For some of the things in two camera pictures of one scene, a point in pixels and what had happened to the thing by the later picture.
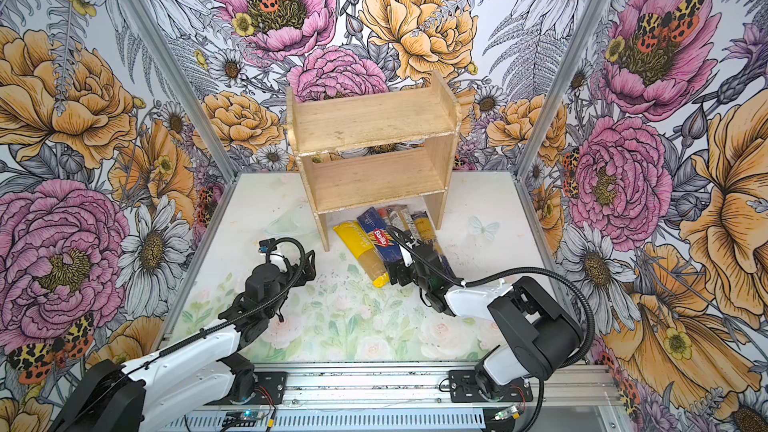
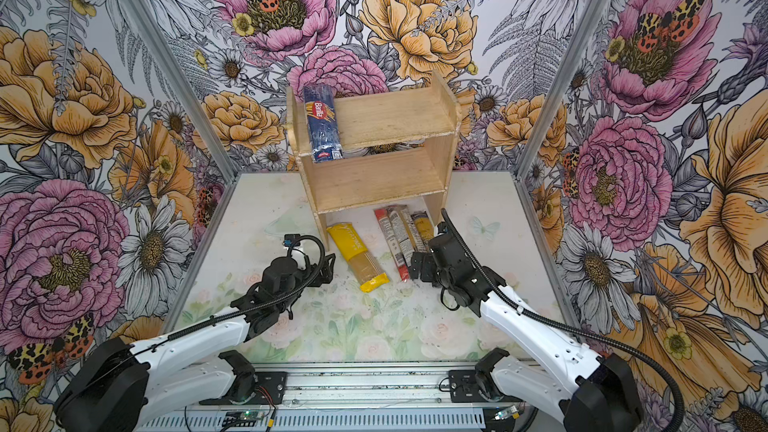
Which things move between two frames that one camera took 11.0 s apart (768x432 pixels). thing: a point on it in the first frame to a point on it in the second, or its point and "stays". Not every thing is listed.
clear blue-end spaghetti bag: [400, 217] stays
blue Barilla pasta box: [383, 240] to [323, 123]
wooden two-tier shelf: [376, 150] stays
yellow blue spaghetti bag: [427, 235] stays
